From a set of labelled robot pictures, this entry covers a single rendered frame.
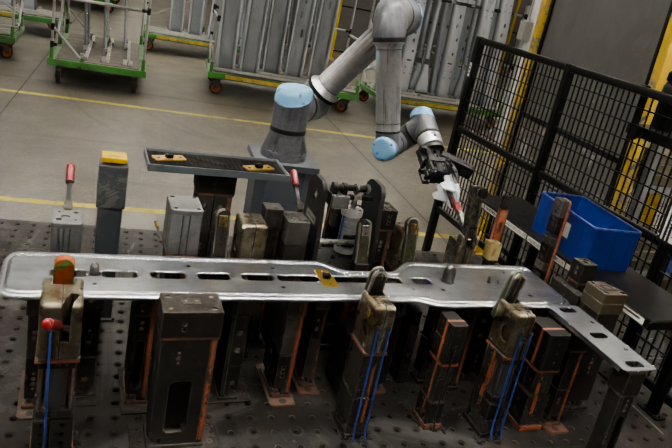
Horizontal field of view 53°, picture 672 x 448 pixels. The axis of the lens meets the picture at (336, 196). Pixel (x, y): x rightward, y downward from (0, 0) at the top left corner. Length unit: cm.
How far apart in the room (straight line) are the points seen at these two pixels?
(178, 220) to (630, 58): 283
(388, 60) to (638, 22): 213
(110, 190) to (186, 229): 25
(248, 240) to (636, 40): 271
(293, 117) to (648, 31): 224
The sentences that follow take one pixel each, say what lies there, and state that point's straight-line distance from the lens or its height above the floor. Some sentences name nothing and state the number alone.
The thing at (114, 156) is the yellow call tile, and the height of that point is 116.
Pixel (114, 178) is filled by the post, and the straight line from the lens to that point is 176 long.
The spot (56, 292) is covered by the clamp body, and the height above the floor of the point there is 106.
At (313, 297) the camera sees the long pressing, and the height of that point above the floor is 100.
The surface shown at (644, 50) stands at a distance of 384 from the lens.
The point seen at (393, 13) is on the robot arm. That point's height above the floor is 161.
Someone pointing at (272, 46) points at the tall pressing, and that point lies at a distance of 878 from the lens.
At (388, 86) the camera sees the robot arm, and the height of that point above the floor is 141.
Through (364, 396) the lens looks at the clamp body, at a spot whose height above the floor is 81.
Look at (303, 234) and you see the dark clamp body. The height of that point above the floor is 105.
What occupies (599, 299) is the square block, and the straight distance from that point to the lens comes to 189.
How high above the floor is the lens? 170
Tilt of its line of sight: 18 degrees down
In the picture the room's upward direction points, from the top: 12 degrees clockwise
